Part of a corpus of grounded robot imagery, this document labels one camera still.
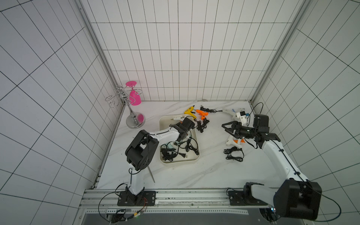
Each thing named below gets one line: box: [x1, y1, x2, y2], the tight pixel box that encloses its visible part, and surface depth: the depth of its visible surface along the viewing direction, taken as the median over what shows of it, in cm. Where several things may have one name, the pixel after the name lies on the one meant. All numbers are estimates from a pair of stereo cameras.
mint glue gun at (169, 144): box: [164, 140, 182, 151], surface depth 93 cm
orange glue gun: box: [195, 109, 209, 120], surface depth 112 cm
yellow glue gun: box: [183, 105, 197, 120], surface depth 113 cm
